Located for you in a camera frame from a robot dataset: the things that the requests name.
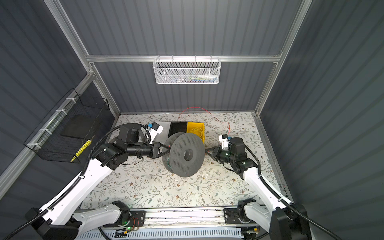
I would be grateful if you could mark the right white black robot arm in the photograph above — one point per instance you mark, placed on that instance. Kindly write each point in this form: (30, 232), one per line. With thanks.
(280, 218)

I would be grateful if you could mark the black mounting plate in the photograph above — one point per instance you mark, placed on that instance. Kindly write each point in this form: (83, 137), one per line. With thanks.
(232, 217)
(133, 219)

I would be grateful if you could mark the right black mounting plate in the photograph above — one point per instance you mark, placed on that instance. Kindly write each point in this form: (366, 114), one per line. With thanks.
(232, 217)

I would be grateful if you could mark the white plastic bin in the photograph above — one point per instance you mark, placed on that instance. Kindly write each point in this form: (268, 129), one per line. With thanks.
(163, 136)

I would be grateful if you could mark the yellow plastic bin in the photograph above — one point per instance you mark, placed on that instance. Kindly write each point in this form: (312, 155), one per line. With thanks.
(197, 129)

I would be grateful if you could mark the black plastic bin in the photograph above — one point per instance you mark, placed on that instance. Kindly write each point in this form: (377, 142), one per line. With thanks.
(177, 127)

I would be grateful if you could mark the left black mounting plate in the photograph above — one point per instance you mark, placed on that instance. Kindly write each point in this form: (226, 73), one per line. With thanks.
(133, 219)

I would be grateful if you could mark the yellow green striped item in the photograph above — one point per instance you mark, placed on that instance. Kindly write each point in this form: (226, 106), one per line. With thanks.
(81, 149)

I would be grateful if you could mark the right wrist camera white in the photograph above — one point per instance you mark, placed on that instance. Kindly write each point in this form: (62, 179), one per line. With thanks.
(225, 141)

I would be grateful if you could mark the black wire basket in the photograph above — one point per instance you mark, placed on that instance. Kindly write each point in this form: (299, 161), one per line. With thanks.
(46, 140)

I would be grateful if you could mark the black flat pad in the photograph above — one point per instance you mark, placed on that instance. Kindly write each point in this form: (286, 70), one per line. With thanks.
(79, 127)

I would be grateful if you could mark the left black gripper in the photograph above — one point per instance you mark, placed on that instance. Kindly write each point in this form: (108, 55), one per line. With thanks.
(156, 145)

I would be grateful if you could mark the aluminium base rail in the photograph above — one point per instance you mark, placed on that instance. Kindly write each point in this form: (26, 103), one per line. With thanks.
(180, 217)

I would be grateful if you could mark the white wire mesh basket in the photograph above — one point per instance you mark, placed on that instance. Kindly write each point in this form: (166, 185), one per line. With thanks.
(165, 71)

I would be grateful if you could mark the grey perforated spool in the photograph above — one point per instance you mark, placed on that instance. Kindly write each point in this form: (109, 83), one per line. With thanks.
(186, 155)

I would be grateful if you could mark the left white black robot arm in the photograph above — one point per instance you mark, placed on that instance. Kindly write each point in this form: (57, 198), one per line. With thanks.
(103, 159)

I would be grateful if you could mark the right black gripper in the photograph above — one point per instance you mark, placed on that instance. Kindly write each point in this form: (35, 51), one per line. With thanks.
(217, 151)

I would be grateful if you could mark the items in white basket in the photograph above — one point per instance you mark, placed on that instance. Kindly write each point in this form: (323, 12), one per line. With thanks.
(200, 79)

